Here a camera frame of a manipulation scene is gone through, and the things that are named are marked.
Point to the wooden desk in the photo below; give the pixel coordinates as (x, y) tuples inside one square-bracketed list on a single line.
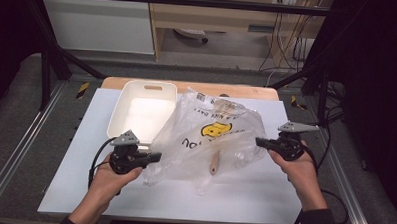
[(203, 17)]

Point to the person's left hand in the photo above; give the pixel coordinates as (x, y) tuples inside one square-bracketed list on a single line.
[(112, 180)]

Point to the aluminium rail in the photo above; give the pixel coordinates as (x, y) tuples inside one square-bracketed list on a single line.
[(345, 187), (18, 152)]

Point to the white chair base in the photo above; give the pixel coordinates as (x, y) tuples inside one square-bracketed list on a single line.
[(191, 33)]

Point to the white cabinet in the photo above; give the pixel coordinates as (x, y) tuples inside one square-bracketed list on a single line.
[(96, 25)]

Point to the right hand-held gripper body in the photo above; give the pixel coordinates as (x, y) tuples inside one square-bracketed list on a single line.
[(294, 127)]

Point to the yellow black tape strip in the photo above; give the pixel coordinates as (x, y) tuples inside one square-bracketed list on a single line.
[(82, 90), (297, 102)]

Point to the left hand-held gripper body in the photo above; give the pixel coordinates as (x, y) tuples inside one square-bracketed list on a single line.
[(125, 139)]

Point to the white plastic basket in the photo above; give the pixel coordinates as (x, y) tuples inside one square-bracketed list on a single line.
[(143, 113)]

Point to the person's right hand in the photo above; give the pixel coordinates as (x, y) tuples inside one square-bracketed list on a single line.
[(301, 179)]

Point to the black metal crossbar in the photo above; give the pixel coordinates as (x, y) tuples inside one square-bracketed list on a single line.
[(177, 0)]

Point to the clear smiley plastic bag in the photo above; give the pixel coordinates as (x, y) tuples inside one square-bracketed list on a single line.
[(205, 142)]

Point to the black metal stand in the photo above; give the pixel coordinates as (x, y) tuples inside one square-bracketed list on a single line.
[(318, 72), (50, 56)]

